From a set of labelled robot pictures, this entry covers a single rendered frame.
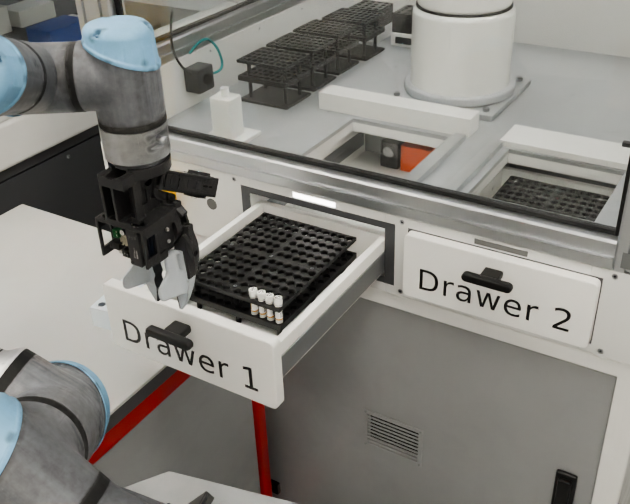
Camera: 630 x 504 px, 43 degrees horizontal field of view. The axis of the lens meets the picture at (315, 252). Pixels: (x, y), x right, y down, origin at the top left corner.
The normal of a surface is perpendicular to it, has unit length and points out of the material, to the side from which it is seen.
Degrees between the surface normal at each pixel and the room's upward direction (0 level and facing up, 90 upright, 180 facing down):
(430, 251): 90
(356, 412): 90
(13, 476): 49
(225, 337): 90
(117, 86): 90
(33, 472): 44
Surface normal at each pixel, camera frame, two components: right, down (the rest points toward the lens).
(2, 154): 0.85, 0.25
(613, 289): -0.52, 0.46
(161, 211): -0.04, -0.85
